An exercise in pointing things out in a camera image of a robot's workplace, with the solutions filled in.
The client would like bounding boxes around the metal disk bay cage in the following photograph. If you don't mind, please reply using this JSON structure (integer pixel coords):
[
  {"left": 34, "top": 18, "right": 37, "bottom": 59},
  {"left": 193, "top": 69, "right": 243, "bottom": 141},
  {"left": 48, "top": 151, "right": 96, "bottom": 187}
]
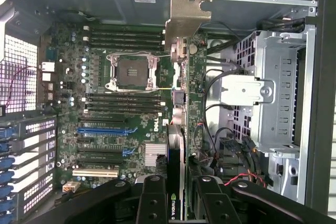
[{"left": 219, "top": 29, "right": 316, "bottom": 156}]

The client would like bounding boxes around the white expansion slot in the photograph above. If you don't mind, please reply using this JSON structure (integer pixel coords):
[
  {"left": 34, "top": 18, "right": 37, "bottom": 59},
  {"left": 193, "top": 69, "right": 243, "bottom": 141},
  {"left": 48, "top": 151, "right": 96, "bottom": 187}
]
[{"left": 72, "top": 168, "right": 119, "bottom": 178}]

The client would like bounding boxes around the blue expansion slot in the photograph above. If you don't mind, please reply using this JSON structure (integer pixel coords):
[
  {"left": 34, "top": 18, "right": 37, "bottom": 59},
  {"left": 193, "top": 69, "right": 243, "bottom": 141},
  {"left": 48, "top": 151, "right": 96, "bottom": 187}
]
[{"left": 77, "top": 126, "right": 139, "bottom": 136}]

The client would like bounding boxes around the green motherboard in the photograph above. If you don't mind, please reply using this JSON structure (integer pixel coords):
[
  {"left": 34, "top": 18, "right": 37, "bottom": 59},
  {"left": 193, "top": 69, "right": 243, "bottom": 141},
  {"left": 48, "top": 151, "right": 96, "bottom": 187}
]
[{"left": 39, "top": 23, "right": 209, "bottom": 192}]

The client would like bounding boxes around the silver chipset heat sink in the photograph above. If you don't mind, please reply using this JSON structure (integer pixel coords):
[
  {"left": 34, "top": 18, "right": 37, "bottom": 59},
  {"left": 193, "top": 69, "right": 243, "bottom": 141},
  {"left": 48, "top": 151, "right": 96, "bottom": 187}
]
[{"left": 144, "top": 142, "right": 167, "bottom": 167}]

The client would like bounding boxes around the open black PC case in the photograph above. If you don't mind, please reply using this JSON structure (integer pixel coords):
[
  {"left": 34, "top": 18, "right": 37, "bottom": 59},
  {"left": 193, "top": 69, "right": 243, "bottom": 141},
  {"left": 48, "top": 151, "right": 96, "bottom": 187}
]
[{"left": 0, "top": 0, "right": 336, "bottom": 224}]

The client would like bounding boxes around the white power connector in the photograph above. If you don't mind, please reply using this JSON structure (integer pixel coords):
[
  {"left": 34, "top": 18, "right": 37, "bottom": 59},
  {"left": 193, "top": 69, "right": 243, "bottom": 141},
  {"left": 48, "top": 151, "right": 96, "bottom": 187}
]
[{"left": 62, "top": 181, "right": 81, "bottom": 193}]

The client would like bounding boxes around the CPU socket with metal frame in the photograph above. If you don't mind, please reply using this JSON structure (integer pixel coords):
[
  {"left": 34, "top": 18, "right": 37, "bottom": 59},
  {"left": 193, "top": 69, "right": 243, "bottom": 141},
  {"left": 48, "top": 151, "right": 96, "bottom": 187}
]
[{"left": 104, "top": 50, "right": 161, "bottom": 94}]

